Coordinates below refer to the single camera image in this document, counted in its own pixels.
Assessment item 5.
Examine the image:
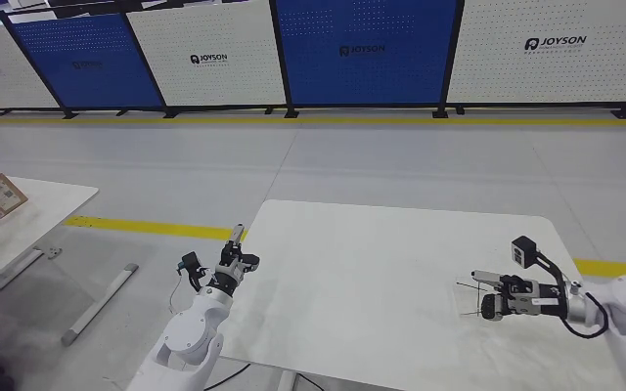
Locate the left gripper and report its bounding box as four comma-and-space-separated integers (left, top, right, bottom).
199, 223, 262, 299

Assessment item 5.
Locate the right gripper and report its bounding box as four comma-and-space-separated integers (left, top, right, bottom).
470, 269, 589, 325

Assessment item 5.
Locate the clear plastic plate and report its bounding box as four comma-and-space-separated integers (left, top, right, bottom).
452, 276, 490, 320

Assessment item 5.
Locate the white perforated partition panel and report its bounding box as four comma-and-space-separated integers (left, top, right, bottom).
125, 2, 289, 116
445, 0, 626, 119
0, 22, 61, 110

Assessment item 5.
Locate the white side table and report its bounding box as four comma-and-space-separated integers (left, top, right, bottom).
0, 174, 141, 348

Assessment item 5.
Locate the shallow cardboard box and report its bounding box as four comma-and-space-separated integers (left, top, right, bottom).
0, 172, 29, 220

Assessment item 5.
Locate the blue perforated partition panel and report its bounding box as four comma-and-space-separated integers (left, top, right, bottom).
0, 10, 170, 120
268, 0, 465, 119

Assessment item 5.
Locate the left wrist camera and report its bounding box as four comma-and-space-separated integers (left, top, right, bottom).
177, 250, 216, 293

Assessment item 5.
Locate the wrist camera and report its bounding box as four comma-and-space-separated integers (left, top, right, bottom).
177, 250, 216, 293
510, 235, 571, 297

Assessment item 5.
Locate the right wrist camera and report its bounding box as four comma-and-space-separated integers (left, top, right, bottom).
510, 235, 571, 297

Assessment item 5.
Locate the thin white cable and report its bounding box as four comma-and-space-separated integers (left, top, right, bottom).
167, 272, 185, 315

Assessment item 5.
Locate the black floor cable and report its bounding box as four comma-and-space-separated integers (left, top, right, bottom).
203, 362, 252, 391

